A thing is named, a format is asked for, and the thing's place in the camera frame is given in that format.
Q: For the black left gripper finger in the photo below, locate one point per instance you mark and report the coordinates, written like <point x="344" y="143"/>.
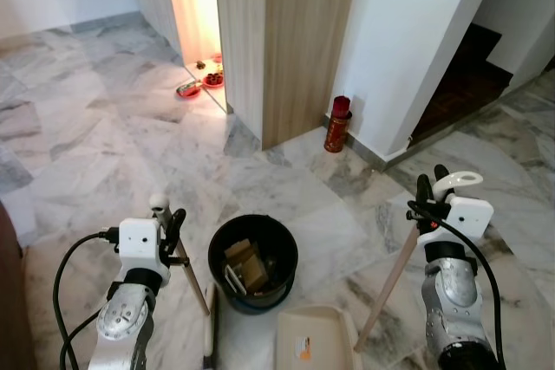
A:
<point x="179" y="223"/>

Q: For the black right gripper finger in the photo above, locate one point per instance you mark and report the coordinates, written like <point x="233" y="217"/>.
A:
<point x="424" y="190"/>
<point x="440" y="169"/>

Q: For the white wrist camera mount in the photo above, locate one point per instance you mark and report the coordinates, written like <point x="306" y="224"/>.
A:
<point x="468" y="218"/>
<point x="140" y="244"/>

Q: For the white small carton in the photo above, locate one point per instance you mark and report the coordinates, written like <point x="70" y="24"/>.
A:
<point x="232" y="282"/>

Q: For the wooden altar cabinet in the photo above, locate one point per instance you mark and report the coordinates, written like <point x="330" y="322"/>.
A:
<point x="303" y="41"/>

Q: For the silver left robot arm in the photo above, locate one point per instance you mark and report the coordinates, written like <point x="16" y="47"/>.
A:
<point x="123" y="322"/>

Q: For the red brown canister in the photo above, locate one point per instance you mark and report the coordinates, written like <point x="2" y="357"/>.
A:
<point x="337" y="127"/>

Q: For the dark brown furniture edge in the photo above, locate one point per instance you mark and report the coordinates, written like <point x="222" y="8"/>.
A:
<point x="13" y="301"/>

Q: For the gold foil wrapper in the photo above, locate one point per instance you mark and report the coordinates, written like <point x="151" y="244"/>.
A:
<point x="251" y="266"/>

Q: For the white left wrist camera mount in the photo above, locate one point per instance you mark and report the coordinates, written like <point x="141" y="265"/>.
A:
<point x="140" y="244"/>

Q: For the dark wooden stairs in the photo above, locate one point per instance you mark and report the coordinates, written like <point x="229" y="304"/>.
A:
<point x="460" y="84"/>

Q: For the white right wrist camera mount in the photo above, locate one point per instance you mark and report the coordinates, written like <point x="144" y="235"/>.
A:
<point x="468" y="218"/>

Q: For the red offering bowl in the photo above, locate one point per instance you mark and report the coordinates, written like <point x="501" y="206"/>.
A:
<point x="213" y="81"/>
<point x="189" y="90"/>

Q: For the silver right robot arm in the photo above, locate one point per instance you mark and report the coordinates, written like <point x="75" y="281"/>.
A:
<point x="455" y="301"/>

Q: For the wooden broom with white cap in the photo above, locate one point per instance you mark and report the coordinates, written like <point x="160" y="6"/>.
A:
<point x="196" y="283"/>

